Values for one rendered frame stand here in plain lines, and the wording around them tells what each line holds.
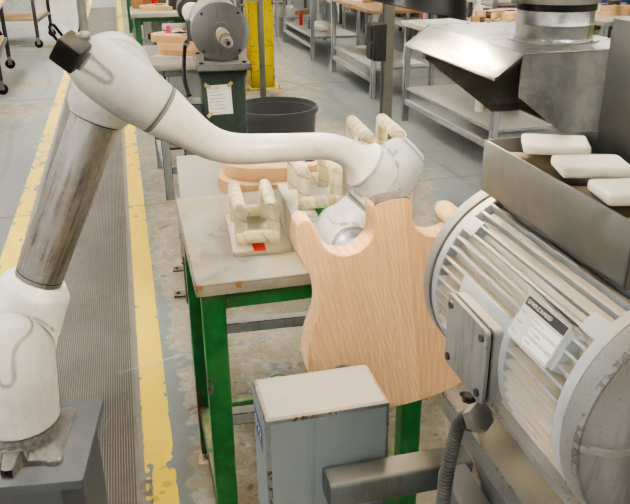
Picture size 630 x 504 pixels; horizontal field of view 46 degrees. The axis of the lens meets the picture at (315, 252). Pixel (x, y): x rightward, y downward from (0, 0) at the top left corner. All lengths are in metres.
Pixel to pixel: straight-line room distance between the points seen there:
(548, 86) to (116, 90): 0.76
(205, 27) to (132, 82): 2.06
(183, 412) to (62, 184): 1.49
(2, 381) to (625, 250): 1.17
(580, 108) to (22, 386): 1.10
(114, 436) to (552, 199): 2.27
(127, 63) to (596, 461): 1.02
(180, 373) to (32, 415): 1.62
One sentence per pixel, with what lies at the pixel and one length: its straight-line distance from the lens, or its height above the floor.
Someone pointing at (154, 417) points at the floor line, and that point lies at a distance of 2.90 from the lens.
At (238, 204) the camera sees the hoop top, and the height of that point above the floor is 1.05.
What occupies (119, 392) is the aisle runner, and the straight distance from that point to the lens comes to 3.07.
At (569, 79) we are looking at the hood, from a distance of 0.97.
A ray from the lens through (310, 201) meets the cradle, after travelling 1.83.
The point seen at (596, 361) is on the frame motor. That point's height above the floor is 1.32.
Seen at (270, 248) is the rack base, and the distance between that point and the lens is 1.84.
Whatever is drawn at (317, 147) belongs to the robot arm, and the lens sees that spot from 1.49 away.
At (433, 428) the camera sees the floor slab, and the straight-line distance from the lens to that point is 2.81.
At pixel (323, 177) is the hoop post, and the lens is 2.01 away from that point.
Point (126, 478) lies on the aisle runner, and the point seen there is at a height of 0.00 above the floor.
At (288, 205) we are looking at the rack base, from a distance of 1.89.
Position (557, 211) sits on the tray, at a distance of 0.76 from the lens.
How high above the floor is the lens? 1.66
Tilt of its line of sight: 23 degrees down
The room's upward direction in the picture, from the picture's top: 1 degrees counter-clockwise
